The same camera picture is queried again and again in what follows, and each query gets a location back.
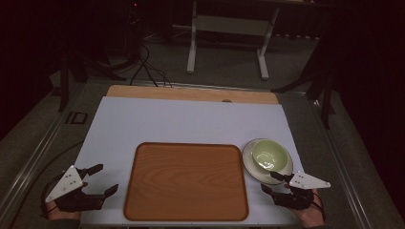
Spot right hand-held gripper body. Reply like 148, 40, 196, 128
272, 171, 331, 211

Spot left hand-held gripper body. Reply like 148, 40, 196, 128
45, 165, 106, 213

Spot pale green bowl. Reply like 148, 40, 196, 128
242, 137, 294, 186

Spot person's left hand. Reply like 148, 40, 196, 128
41, 199, 81, 221

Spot person's right hand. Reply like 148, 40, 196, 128
290, 189, 327, 229

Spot wooden tray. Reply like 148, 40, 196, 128
122, 141, 250, 223

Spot black metal stand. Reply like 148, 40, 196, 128
57, 47, 128, 113
271, 41, 337, 130

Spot pale blue table mat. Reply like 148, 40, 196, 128
74, 95, 306, 227

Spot dark device with red light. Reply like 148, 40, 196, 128
124, 0, 143, 63

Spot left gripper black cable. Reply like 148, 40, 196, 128
6, 140, 84, 225

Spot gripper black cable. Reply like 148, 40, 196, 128
6, 140, 84, 225
312, 191, 327, 223

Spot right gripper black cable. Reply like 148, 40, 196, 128
312, 191, 327, 223

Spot aluminium floor rail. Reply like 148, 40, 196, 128
0, 94, 85, 211
307, 92, 373, 229

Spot black rectangular floor bracket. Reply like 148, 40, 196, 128
64, 111, 89, 126

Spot black floor cables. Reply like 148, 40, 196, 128
129, 42, 174, 89

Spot white metal table frame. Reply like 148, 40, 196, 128
186, 0, 282, 81

